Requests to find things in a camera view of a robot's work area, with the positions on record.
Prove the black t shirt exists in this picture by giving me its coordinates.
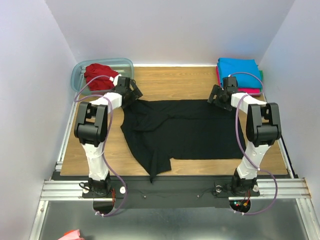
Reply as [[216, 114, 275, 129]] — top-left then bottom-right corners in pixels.
[[120, 99, 246, 179]]

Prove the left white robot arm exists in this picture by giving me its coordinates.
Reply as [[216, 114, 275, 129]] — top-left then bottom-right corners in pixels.
[[74, 76, 143, 198]]

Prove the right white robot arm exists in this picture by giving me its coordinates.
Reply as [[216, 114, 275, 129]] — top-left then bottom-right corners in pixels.
[[207, 75, 282, 195]]

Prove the folded blue t shirt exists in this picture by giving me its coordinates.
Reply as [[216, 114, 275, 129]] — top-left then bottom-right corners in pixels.
[[217, 57, 262, 89]]

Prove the clear blue plastic bin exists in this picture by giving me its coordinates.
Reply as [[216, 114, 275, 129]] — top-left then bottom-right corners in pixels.
[[70, 58, 134, 96]]

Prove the red t shirt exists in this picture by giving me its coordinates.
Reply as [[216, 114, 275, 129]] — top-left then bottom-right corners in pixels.
[[84, 63, 119, 92]]

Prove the folded pink t shirt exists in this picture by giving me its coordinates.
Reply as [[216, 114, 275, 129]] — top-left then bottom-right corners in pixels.
[[215, 67, 261, 96]]

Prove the folded green t shirt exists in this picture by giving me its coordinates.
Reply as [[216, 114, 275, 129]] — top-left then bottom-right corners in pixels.
[[259, 70, 264, 92]]

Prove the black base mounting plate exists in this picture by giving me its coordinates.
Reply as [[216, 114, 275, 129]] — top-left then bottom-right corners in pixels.
[[79, 175, 260, 215]]

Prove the pink cloth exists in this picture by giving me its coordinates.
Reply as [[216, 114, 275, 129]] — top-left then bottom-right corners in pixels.
[[58, 229, 83, 240]]

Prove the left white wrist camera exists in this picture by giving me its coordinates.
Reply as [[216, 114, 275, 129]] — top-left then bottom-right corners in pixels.
[[109, 74, 122, 86]]

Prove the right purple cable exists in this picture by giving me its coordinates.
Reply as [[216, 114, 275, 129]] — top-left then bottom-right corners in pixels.
[[227, 71, 278, 216]]

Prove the purple cable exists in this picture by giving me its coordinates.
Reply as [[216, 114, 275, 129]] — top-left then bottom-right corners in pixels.
[[74, 74, 129, 218], [227, 71, 278, 216]]

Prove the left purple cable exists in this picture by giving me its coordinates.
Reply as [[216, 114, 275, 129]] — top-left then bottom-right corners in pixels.
[[74, 74, 129, 218]]

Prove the aluminium frame rail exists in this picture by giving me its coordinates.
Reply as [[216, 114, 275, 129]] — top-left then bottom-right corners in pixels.
[[40, 180, 84, 201]]

